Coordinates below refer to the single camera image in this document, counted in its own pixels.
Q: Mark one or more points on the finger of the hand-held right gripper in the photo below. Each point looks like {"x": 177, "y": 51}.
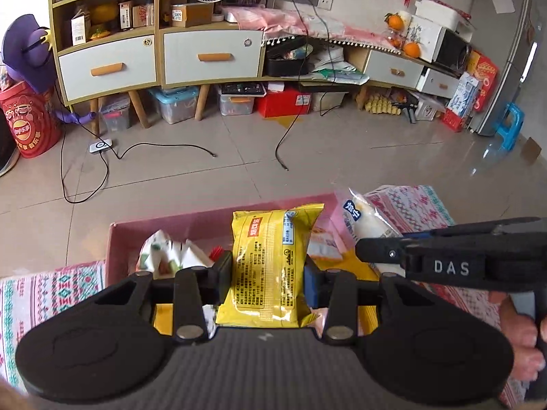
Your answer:
{"x": 470, "y": 228}
{"x": 380, "y": 253}

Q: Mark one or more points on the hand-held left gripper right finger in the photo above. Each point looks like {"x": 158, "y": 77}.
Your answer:
{"x": 312, "y": 286}

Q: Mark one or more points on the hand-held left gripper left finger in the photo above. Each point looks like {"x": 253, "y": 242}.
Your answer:
{"x": 222, "y": 275}

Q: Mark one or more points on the translucent white snack packet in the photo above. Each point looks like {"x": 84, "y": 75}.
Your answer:
{"x": 371, "y": 222}

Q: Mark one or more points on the yellow packet black print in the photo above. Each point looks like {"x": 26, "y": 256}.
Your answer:
{"x": 269, "y": 264}

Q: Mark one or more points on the white nut-print snack packet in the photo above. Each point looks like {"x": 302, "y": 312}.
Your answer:
{"x": 171, "y": 256}

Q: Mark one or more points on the pink cardboard box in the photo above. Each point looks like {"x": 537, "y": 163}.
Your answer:
{"x": 192, "y": 222}

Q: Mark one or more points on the plain yellow snack packet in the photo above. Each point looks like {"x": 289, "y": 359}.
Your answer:
{"x": 163, "y": 320}
{"x": 366, "y": 320}

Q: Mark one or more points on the person's right hand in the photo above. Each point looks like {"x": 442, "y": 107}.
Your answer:
{"x": 519, "y": 341}

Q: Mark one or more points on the cardboard piece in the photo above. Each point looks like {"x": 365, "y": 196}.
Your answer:
{"x": 531, "y": 150}

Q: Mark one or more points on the small red carton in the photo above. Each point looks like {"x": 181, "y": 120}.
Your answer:
{"x": 453, "y": 121}

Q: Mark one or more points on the blue plastic stool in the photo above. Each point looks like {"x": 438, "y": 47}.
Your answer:
{"x": 513, "y": 115}

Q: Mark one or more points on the white printed carton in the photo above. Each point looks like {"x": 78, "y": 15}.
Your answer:
{"x": 431, "y": 109}

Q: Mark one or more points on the blue white carton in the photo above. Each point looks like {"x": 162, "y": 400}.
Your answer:
{"x": 463, "y": 96}

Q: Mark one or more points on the black hand tool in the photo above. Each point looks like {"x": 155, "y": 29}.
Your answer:
{"x": 408, "y": 106}

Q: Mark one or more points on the row of yellow packs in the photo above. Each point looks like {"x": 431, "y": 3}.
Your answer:
{"x": 382, "y": 104}

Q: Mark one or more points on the tall red carton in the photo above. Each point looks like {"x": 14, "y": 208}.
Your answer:
{"x": 485, "y": 72}

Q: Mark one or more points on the clear storage box blue lid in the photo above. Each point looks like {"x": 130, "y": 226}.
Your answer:
{"x": 175, "y": 109}

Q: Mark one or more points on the red box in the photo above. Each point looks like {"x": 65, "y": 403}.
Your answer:
{"x": 277, "y": 106}

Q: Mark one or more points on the low white wooden cabinet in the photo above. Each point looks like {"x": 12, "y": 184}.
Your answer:
{"x": 384, "y": 70}

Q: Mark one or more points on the patterned woven blanket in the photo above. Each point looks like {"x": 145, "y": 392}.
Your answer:
{"x": 42, "y": 290}

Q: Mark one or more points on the silver refrigerator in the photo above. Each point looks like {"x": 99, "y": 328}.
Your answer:
{"x": 508, "y": 51}

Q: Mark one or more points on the black flat case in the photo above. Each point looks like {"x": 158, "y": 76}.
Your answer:
{"x": 243, "y": 89}

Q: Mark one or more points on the orange fruit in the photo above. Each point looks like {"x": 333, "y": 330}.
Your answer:
{"x": 395, "y": 22}
{"x": 413, "y": 49}

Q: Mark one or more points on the small clear storage box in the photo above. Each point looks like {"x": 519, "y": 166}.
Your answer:
{"x": 115, "y": 117}

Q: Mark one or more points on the pile of papers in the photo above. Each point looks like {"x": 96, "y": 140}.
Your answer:
{"x": 333, "y": 66}

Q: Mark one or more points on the white printed box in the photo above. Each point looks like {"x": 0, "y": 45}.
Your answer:
{"x": 423, "y": 36}

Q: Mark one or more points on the black tray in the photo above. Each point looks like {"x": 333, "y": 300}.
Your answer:
{"x": 282, "y": 68}

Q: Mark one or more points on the white foam box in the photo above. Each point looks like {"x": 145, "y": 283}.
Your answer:
{"x": 440, "y": 13}

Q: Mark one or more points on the wooden shelf cabinet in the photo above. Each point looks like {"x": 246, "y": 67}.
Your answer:
{"x": 159, "y": 51}

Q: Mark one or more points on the red snack bucket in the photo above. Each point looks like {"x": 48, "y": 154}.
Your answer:
{"x": 30, "y": 128}

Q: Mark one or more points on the black bag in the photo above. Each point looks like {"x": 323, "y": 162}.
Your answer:
{"x": 6, "y": 145}

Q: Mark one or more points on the pink tablecloth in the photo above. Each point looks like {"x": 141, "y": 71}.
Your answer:
{"x": 273, "y": 21}

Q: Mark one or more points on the brown cardboard box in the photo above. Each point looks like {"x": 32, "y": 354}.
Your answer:
{"x": 194, "y": 15}

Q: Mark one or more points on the small orange carton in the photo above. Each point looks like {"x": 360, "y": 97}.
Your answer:
{"x": 143, "y": 16}

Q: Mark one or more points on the narrow red white carton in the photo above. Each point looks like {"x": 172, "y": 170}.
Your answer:
{"x": 125, "y": 16}

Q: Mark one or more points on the white dark small carton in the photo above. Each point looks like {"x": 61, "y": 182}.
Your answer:
{"x": 80, "y": 30}

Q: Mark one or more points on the yellow ornament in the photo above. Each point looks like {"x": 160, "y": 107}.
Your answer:
{"x": 104, "y": 15}

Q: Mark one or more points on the purple hat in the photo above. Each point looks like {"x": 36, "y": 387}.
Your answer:
{"x": 25, "y": 51}

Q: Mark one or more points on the white wall socket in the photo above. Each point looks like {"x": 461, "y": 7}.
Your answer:
{"x": 326, "y": 1}

